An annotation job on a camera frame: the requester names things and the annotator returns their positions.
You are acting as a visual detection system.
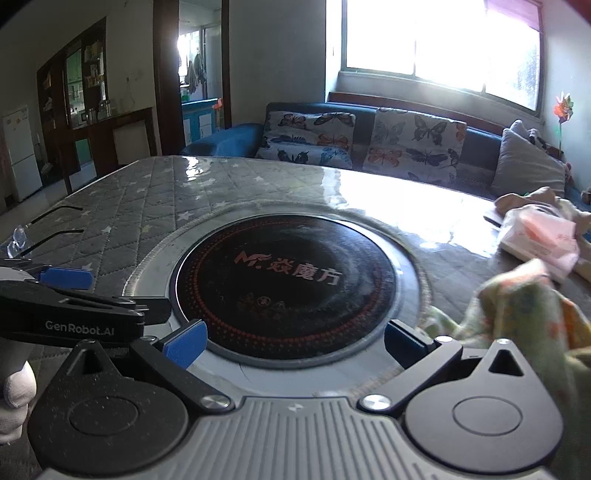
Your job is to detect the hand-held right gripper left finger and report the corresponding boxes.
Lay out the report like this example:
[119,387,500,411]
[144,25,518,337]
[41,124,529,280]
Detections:
[60,318,236,414]

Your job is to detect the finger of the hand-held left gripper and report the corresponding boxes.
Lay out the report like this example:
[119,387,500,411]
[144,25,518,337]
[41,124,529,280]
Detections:
[0,258,95,291]
[0,279,172,344]

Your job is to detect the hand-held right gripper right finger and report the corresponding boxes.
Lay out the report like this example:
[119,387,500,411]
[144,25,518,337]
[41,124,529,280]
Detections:
[359,320,546,414]

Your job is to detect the green floral garment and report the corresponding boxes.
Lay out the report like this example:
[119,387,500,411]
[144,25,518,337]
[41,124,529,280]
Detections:
[418,258,591,480]

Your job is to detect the person's left hand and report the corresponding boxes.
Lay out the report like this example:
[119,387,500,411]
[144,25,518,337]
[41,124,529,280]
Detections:
[0,337,38,444]

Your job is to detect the black-framed eyeglasses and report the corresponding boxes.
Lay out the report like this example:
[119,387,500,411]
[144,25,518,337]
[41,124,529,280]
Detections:
[0,205,85,259]

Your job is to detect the round black induction cooktop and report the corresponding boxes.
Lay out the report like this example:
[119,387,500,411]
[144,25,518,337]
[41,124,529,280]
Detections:
[168,215,402,370]

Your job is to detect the white refrigerator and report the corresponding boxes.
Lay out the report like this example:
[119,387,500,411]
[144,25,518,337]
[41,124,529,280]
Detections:
[2,105,42,204]

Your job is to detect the dark wooden side table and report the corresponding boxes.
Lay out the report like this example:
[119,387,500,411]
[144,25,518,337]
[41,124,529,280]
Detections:
[69,107,160,195]

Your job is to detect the pink white tissue pack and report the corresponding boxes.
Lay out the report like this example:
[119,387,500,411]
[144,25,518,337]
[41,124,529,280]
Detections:
[499,205,580,282]

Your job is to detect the dark wooden display cabinet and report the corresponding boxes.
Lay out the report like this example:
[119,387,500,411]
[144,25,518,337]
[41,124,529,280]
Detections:
[36,18,112,185]

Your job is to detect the beige cloth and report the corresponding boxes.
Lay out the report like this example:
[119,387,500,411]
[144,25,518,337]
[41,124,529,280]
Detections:
[494,186,591,241]

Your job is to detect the tall butterfly print cushion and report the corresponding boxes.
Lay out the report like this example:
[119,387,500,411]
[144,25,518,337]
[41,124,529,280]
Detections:
[362,107,467,185]

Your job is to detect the blue sofa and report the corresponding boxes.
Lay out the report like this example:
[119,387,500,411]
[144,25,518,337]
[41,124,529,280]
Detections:
[180,102,591,204]

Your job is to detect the blue cabinet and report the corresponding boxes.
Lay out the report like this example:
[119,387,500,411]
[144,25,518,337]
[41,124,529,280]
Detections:
[181,98,220,144]

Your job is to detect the plain grey pillow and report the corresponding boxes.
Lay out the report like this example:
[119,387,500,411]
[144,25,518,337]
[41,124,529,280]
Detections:
[490,128,566,199]

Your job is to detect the folded butterfly print cushion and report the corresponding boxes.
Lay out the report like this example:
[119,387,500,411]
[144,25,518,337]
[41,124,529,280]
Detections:
[255,111,357,169]

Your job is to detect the hanging grey garment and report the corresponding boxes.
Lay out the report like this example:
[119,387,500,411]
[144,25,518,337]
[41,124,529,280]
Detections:
[185,53,208,95]

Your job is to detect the colourful pinwheel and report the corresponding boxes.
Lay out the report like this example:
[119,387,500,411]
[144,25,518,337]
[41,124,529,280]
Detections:
[553,91,573,153]

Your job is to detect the window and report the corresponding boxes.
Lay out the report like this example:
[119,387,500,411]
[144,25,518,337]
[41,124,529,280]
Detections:
[325,0,543,112]

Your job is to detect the pink window blind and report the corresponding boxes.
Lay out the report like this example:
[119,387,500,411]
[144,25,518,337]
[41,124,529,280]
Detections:
[485,0,543,33]

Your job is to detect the dark wooden door frame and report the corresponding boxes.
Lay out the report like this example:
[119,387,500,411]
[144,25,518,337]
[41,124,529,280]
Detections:
[153,0,232,155]

